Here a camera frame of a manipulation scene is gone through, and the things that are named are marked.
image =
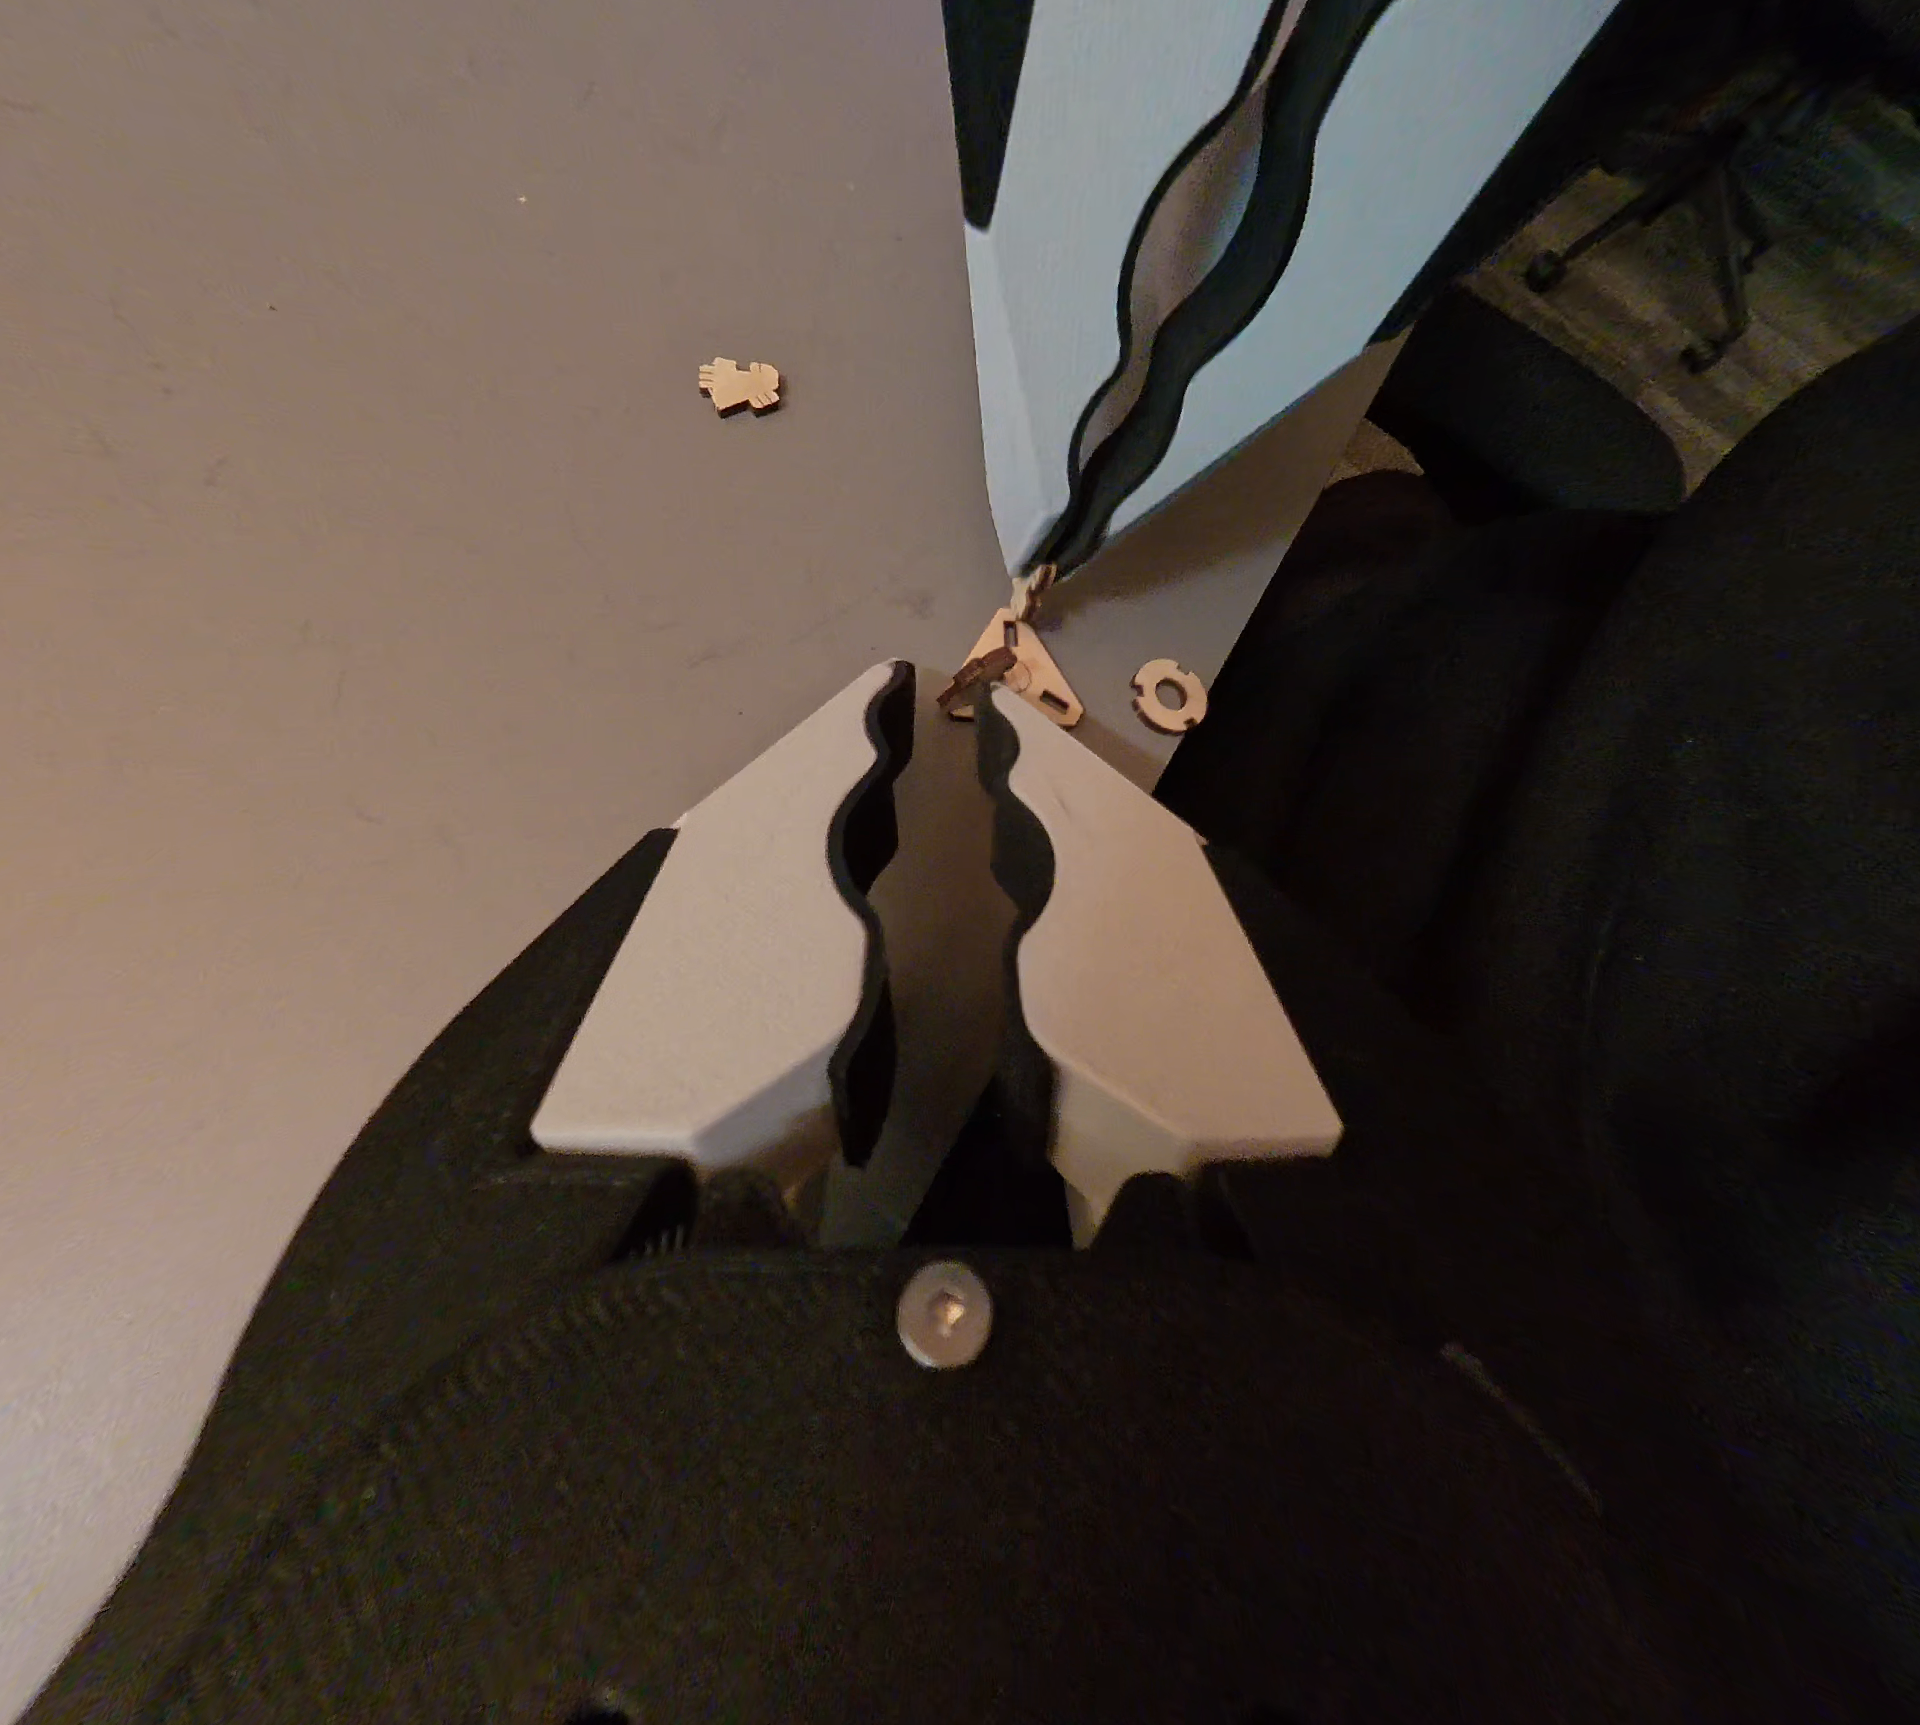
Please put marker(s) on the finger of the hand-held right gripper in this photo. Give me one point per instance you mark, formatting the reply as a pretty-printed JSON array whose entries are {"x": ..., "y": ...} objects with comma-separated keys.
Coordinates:
[
  {"x": 1110, "y": 60},
  {"x": 1425, "y": 134}
]

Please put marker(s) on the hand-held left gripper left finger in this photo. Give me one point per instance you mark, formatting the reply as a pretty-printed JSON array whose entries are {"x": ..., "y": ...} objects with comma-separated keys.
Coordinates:
[{"x": 720, "y": 961}]

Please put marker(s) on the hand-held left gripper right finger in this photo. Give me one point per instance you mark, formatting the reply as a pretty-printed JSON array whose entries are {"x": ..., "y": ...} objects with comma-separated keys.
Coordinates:
[{"x": 1163, "y": 990}]

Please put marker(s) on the triangular wooden model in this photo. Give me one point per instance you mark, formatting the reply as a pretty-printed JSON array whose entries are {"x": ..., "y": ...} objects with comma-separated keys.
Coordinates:
[{"x": 1035, "y": 682}]

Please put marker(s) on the small wooden peg piece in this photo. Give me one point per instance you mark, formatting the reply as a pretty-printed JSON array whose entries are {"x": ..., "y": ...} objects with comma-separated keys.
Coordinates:
[{"x": 1033, "y": 588}]

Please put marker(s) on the black office chair base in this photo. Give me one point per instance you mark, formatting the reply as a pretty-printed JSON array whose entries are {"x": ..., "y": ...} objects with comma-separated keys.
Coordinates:
[{"x": 1695, "y": 210}]

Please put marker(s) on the person's dark-clothed legs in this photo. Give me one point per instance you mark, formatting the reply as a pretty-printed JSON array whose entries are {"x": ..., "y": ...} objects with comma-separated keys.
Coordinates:
[{"x": 1575, "y": 854}]

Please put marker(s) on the small toothed wooden piece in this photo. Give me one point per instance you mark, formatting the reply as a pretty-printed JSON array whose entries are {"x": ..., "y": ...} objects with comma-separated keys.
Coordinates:
[{"x": 741, "y": 386}]

